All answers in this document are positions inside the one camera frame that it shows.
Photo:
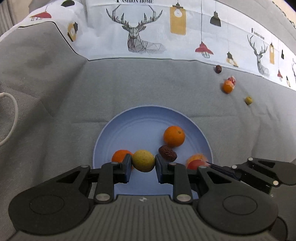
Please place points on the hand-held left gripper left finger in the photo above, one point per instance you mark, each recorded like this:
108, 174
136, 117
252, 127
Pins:
128, 168

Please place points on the red-orange peach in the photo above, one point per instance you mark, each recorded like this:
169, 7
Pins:
196, 157

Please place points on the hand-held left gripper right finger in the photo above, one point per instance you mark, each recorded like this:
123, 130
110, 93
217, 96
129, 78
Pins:
160, 171

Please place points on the grey deer print bed sheet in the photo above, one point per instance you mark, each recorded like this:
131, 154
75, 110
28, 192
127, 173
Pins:
69, 92

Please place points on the blue plate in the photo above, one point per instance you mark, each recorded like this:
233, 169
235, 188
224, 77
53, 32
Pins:
138, 125

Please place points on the yellow-green round fruit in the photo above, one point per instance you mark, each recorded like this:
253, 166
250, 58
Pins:
143, 161
248, 100

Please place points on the small orange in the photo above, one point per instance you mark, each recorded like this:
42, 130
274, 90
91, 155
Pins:
120, 155
174, 136
227, 87

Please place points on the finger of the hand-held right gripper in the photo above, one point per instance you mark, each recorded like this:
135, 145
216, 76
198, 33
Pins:
223, 171

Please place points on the dark red jujube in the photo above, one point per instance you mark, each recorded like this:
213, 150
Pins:
167, 153
218, 69

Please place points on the small red fruit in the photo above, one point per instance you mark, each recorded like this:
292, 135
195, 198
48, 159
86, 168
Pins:
232, 80
193, 165

